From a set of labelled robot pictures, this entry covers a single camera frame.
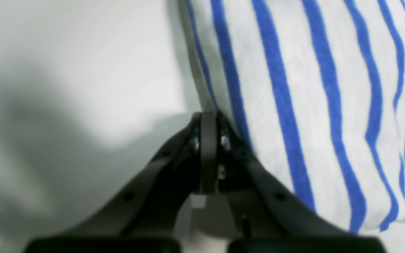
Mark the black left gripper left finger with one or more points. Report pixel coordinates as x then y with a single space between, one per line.
142 216

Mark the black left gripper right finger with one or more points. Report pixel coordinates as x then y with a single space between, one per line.
269 218

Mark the blue white striped T-shirt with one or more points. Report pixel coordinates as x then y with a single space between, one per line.
316 89

